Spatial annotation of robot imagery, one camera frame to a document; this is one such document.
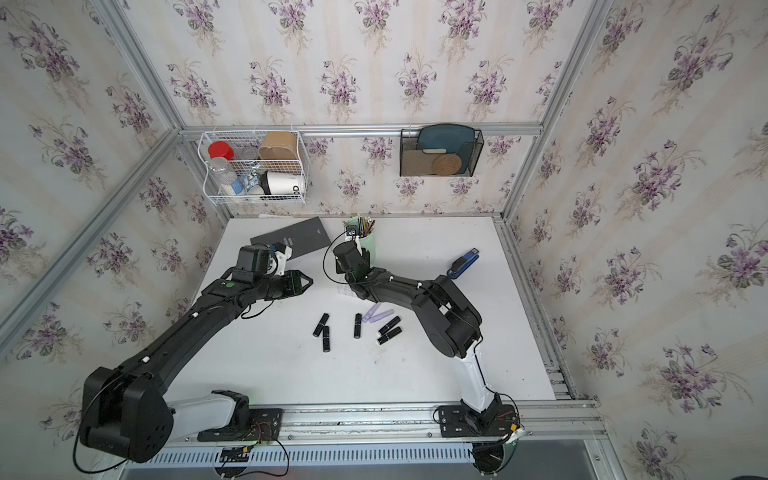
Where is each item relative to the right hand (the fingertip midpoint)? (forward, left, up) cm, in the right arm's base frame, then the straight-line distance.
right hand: (349, 249), depth 95 cm
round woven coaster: (+24, -32, +15) cm, 43 cm away
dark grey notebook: (+13, +21, -10) cm, 26 cm away
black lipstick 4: (-20, -14, -11) cm, 27 cm away
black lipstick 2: (-25, +6, -11) cm, 28 cm away
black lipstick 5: (-24, -13, -10) cm, 29 cm away
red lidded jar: (+22, +41, +22) cm, 51 cm away
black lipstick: (-21, +8, -11) cm, 25 cm away
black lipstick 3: (-21, -3, -11) cm, 24 cm away
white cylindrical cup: (+14, +22, +15) cm, 30 cm away
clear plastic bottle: (+11, +37, +21) cm, 43 cm away
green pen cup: (+9, -4, 0) cm, 10 cm away
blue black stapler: (+1, -37, -8) cm, 38 cm away
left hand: (-16, +9, +4) cm, 18 cm away
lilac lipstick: (-17, -7, -12) cm, 21 cm away
